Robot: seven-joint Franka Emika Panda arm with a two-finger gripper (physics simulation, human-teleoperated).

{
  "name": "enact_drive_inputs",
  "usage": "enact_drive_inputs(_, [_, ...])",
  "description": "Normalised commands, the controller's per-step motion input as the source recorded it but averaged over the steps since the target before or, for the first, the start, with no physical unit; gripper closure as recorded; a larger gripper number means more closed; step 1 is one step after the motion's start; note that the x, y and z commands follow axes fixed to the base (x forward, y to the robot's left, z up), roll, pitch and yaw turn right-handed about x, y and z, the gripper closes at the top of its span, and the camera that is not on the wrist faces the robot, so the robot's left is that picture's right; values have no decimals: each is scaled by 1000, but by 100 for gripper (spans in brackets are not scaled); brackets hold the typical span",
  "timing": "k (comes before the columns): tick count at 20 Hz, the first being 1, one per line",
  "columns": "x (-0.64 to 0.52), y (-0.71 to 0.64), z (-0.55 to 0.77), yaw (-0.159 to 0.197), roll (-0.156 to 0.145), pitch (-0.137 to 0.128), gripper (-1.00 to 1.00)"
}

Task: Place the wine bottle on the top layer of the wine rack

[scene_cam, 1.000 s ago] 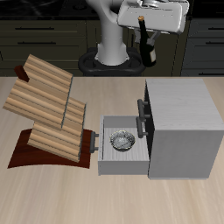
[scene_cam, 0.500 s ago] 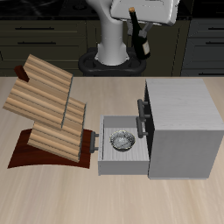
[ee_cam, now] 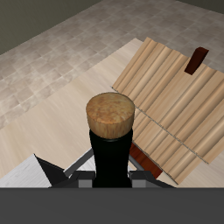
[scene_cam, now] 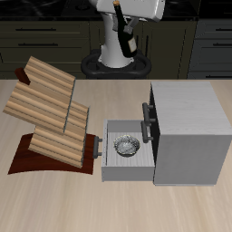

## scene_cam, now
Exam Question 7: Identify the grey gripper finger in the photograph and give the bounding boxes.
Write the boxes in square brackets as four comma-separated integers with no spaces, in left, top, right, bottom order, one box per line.
[122,16,140,34]
[111,20,120,33]

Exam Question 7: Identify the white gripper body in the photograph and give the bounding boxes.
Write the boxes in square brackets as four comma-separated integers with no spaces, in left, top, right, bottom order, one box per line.
[96,0,166,24]

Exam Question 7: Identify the dark wine bottle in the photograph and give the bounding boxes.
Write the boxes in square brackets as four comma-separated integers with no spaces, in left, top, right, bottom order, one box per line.
[112,0,139,59]

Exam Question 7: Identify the wooden wine rack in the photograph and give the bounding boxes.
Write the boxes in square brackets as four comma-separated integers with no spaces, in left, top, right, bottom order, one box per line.
[2,55,95,177]

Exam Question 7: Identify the dark kitchen cupboards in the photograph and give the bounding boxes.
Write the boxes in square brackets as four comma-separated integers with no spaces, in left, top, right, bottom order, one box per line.
[0,0,232,81]

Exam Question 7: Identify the small fluted grey bowl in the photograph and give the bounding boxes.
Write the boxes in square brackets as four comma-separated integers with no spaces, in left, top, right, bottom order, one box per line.
[112,134,141,159]

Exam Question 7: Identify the white cabinet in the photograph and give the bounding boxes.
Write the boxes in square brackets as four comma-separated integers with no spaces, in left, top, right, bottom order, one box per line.
[140,80,232,187]

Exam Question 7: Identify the white cabinet drawer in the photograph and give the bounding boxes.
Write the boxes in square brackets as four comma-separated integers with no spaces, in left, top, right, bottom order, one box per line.
[92,119,157,183]

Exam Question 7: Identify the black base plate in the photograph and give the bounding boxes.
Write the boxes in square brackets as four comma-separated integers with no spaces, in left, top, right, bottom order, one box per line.
[80,48,152,77]

